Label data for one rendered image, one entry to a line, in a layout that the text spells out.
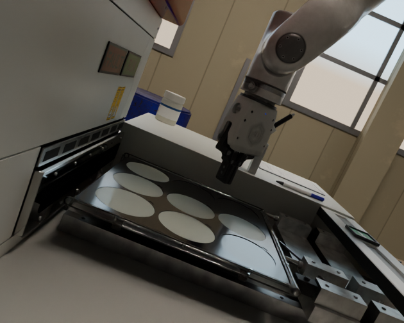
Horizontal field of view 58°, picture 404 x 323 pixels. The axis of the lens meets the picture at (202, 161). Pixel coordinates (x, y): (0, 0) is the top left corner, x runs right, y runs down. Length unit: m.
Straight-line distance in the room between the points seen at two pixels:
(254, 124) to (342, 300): 0.33
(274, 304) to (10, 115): 0.48
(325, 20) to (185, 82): 2.61
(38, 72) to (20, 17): 0.07
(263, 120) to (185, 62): 2.53
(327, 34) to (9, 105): 0.46
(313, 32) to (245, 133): 0.21
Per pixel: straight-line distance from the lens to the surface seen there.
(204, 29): 3.22
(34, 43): 0.38
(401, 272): 0.75
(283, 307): 0.66
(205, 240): 0.59
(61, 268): 0.55
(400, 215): 3.73
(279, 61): 0.62
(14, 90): 0.38
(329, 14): 0.64
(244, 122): 0.67
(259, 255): 0.64
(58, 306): 0.49
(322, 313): 0.64
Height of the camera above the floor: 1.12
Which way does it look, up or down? 11 degrees down
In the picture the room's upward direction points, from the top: 23 degrees clockwise
